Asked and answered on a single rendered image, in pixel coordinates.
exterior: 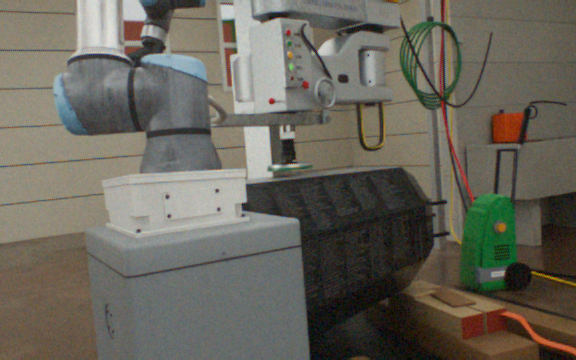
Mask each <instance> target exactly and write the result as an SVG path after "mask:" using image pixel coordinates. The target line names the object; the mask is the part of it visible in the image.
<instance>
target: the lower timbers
mask: <svg viewBox="0 0 576 360"><path fill-rule="evenodd" d="M444 287H446V288H449V289H452V290H455V291H457V292H460V293H464V294H467V295H470V296H473V297H476V298H479V299H482V300H486V301H489V302H492V303H494V304H497V305H500V306H504V307H506V312H509V313H513V314H519V315H521V316H523V317H524V318H525V321H526V322H527V324H528V325H529V327H530V328H531V330H532V331H533V332H534V333H535V334H536V335H538V336H539V337H541V338H543V339H545V340H548V341H551V342H554V343H557V344H561V345H565V346H568V347H574V348H576V321H574V320H571V319H567V318H563V317H559V316H557V315H553V314H549V313H546V312H538V311H534V310H531V309H527V308H524V307H521V306H517V305H513V304H509V303H506V302H502V301H498V300H495V299H492V298H488V297H484V296H481V295H477V294H473V293H469V292H466V291H462V290H458V289H456V288H452V287H448V286H444ZM366 317H367V318H368V319H370V320H372V321H374V322H376V324H380V325H382V326H384V327H386V328H387V329H389V330H391V331H393V332H395V333H396V334H398V335H400V336H402V337H404V338H406V339H407V340H409V341H411V342H413V343H415V345H417V346H419V347H421V348H423V349H425V350H426V351H428V352H430V353H432V354H434V355H435V356H437V357H439V358H441V359H443V360H539V349H538V348H541V349H544V350H550V351H553V352H555V353H558V354H561V355H564V356H567V357H570V358H573V359H576V354H574V353H571V352H569V351H566V350H563V349H560V348H557V349H556V348H553V347H550V346H546V345H543V344H541V343H539V342H537V341H535V340H534V339H533V338H532V337H531V335H530V334H529V332H528V331H527V330H526V329H525V327H524V325H523V324H522V322H520V321H519V320H518V319H516V318H513V317H510V316H507V329H505V330H501V331H497V332H493V333H490V334H485V333H484V335H482V336H478V337H474V338H470V339H466V340H459V339H457V338H455V337H454V336H452V335H449V334H447V333H445V332H443V331H441V330H438V329H436V328H434V327H432V326H430V325H427V324H425V323H423V322H419V321H417V320H415V319H413V318H411V317H409V316H406V315H404V314H402V313H400V312H398V311H395V310H393V309H391V308H389V307H388V298H386V299H384V300H382V301H380V302H378V303H377V304H376V305H374V306H372V307H370V308H368V309H366Z"/></svg>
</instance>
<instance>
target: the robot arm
mask: <svg viewBox="0 0 576 360"><path fill-rule="evenodd" d="M138 2H139V3H140V4H141V6H142V8H143V10H144V12H145V14H146V18H145V21H144V25H143V29H142V32H141V36H140V39H141V40H142V45H143V46H144V47H143V48H141V49H139V50H137V51H135V52H132V53H130V54H128V55H126V56H125V55H124V47H125V39H124V11H123V0H75V22H76V53H75V54H74V55H73V56H72V57H70V58H69V59H68V61H67V72H66V73H65V72H61V73H59V74H58V75H56V76H55V78H54V82H53V96H54V103H55V107H56V110H57V113H58V116H59V118H60V120H61V122H62V124H63V126H64V127H65V128H66V130H67V131H68V132H70V133H71V134H73V135H76V136H90V137H93V136H99V135H112V134H125V133H139V132H146V136H147V145H146V148H145V152H144V155H143V158H142V162H141V165H140V174H157V173H175V172H195V171H213V170H222V163H221V160H220V158H219V156H218V153H217V151H216V149H215V147H214V144H213V143H212V140H211V129H210V115H209V101H208V88H207V84H208V82H207V79H206V73H205V65H204V63H203V62H202V61H200V60H199V59H197V58H194V57H191V56H187V55H166V54H163V51H165V50H166V46H164V45H165V41H166V37H167V33H168V29H169V26H170V22H171V18H172V15H173V14H174V10H179V9H193V8H197V9H199V8H204V7H206V6H207V0H138Z"/></svg>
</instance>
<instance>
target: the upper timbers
mask: <svg viewBox="0 0 576 360"><path fill-rule="evenodd" d="M411 284H414V285H418V286H420V287H423V288H427V289H429V288H436V287H443V286H439V285H436V284H433V283H430V282H427V281H424V280H417V281H412V283H411ZM450 290H452V289H450ZM452 291H454V292H456V293H457V294H459V295H462V296H464V297H466V298H468V299H470V300H472V301H474V302H476V305H471V306H465V307H458V308H453V307H451V306H449V305H447V304H445V303H443V302H441V301H439V300H438V299H436V298H434V297H432V296H425V297H421V298H418V299H413V298H410V297H407V296H404V295H401V294H398V293H395V294H393V295H391V296H389V297H388V307H389V308H391V309H393V310H395V311H398V312H400V313H402V314H404V315H406V316H409V317H411V318H413V319H415V320H417V321H419V322H423V323H425V324H427V325H430V326H432V327H434V328H436V329H438V330H441V331H443V332H445V333H447V334H449V335H452V336H454V337H455V338H457V339H459V340H466V339H470V338H474V337H478V336H482V335H484V333H485V334H490V333H493V332H497V331H501V330H505V329H507V315H498V314H501V313H506V307H504V306H500V305H497V304H494V303H492V302H489V301H486V300H482V299H479V298H476V297H473V296H470V295H467V294H464V293H460V292H457V291H455V290H452Z"/></svg>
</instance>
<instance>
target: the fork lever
mask: <svg viewBox="0 0 576 360"><path fill-rule="evenodd" d="M278 125H295V126H312V125H323V121H322V114H252V113H227V117H226V119H225V121H224V122H222V123H221V124H216V125H210V128H216V127H278Z"/></svg>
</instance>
